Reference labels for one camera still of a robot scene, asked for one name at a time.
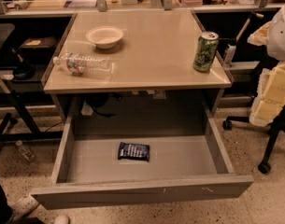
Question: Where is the clear plastic water bottle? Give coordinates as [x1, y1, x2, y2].
[53, 53, 112, 77]

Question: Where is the black joystick device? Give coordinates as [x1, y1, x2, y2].
[11, 48, 35, 80]

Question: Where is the green soda can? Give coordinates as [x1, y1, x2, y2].
[193, 32, 219, 72]

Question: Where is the grey open drawer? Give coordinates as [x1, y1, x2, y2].
[32, 100, 253, 209]

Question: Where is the water bottle on floor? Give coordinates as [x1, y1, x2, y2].
[15, 140, 36, 161]

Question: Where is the grey cabinet with counter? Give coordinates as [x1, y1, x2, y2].
[40, 9, 235, 123]

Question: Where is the black office chair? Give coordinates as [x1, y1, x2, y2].
[222, 100, 285, 175]

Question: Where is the blue rxbar snack wrapper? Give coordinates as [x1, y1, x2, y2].
[118, 142, 150, 161]

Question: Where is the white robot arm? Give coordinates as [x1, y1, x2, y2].
[248, 5, 285, 127]

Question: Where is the white sneaker left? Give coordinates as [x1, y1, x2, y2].
[11, 194, 39, 220]

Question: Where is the white sneaker toe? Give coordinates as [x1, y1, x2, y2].
[53, 215, 69, 224]

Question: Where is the black box on shelf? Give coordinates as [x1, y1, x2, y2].
[19, 36, 57, 64]

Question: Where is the white paper bowl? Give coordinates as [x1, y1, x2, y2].
[86, 26, 123, 49]

